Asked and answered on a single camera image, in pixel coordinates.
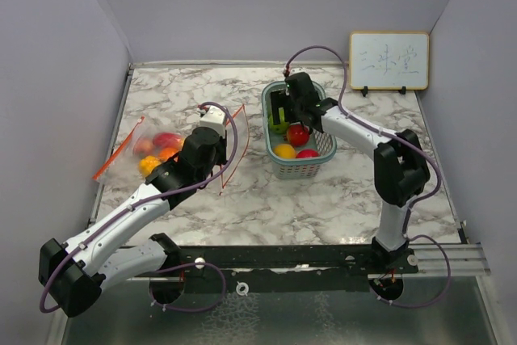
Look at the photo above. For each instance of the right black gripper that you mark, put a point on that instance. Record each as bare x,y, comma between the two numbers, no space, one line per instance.
280,98

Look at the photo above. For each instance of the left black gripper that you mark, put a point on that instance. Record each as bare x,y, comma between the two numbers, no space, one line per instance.
223,143

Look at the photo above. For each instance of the green apple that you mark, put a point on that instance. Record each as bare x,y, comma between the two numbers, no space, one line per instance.
280,128

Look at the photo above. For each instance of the orange tangerine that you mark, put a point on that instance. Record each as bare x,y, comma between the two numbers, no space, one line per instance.
143,147
167,153

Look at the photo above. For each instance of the yellow lemon fruit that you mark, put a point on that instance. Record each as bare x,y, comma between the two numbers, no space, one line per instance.
285,151

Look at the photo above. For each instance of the clear bag orange zipper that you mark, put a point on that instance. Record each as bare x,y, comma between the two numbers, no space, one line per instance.
122,163

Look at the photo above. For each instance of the red apple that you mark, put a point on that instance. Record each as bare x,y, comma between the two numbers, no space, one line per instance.
307,153

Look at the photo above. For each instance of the yellow orange fruit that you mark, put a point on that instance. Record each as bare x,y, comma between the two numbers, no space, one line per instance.
147,164

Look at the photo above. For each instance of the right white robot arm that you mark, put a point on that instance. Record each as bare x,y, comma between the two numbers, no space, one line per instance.
400,170

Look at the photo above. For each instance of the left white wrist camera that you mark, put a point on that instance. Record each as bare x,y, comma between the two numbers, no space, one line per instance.
215,119

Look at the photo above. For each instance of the small whiteboard wooden frame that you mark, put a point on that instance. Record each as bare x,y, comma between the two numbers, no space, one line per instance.
386,60

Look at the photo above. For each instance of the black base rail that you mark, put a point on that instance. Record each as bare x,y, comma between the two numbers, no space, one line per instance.
279,268

